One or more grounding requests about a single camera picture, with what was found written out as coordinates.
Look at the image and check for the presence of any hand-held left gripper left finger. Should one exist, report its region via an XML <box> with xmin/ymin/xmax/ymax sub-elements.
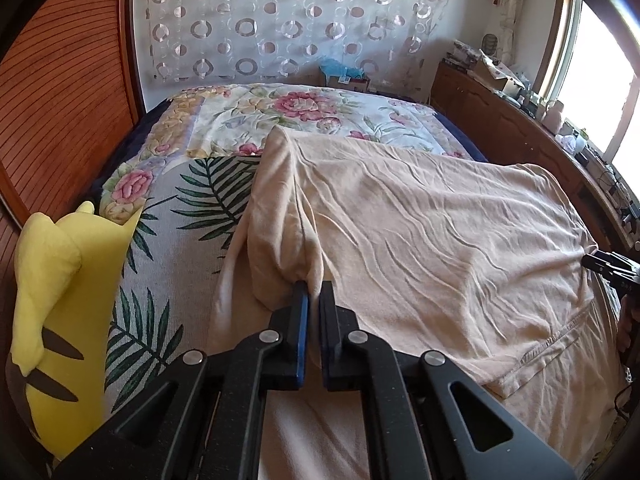
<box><xmin>52</xmin><ymin>280</ymin><xmax>308</xmax><ymax>480</ymax></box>

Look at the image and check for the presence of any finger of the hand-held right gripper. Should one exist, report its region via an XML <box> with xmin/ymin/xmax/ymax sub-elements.
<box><xmin>581</xmin><ymin>254</ymin><xmax>640</xmax><ymax>295</ymax></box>
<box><xmin>594</xmin><ymin>251</ymin><xmax>640</xmax><ymax>269</ymax></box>

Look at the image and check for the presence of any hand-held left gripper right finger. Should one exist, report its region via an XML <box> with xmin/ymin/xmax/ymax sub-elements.
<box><xmin>319</xmin><ymin>280</ymin><xmax>578</xmax><ymax>480</ymax></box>

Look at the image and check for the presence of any beige printed t-shirt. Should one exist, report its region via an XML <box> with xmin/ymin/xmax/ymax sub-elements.
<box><xmin>207</xmin><ymin>125</ymin><xmax>633</xmax><ymax>480</ymax></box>

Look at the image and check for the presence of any white plastic container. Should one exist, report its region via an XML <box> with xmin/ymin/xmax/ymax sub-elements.
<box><xmin>560</xmin><ymin>129</ymin><xmax>589</xmax><ymax>154</ymax></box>

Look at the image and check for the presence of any pink bottle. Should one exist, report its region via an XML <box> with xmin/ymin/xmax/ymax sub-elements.
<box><xmin>545</xmin><ymin>100</ymin><xmax>566</xmax><ymax>134</ymax></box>

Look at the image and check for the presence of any wooden cabinet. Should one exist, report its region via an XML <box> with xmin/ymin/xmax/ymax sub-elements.
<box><xmin>430</xmin><ymin>60</ymin><xmax>640</xmax><ymax>253</ymax></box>

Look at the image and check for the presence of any window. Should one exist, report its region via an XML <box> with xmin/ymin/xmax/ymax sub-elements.
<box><xmin>537</xmin><ymin>0</ymin><xmax>640</xmax><ymax>171</ymax></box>

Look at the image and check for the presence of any open cardboard box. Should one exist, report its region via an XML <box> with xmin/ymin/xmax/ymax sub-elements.
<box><xmin>472</xmin><ymin>50</ymin><xmax>524</xmax><ymax>94</ymax></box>

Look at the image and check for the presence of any floral quilt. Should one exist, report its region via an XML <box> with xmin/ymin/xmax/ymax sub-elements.
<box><xmin>100</xmin><ymin>82</ymin><xmax>488</xmax><ymax>226</ymax></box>

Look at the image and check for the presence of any yellow plush toy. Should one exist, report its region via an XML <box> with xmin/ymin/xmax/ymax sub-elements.
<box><xmin>5</xmin><ymin>201</ymin><xmax>144</xmax><ymax>463</ymax></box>

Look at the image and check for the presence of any floral window curtain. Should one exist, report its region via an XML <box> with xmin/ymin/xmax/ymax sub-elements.
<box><xmin>487</xmin><ymin>0</ymin><xmax>532</xmax><ymax>73</ymax></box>

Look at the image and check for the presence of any white circle patterned curtain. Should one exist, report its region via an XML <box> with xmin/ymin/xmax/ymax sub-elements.
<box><xmin>131</xmin><ymin>0</ymin><xmax>453</xmax><ymax>111</ymax></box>

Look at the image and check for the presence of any wooden slatted door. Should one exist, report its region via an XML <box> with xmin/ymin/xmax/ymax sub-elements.
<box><xmin>0</xmin><ymin>0</ymin><xmax>146</xmax><ymax>233</ymax></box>

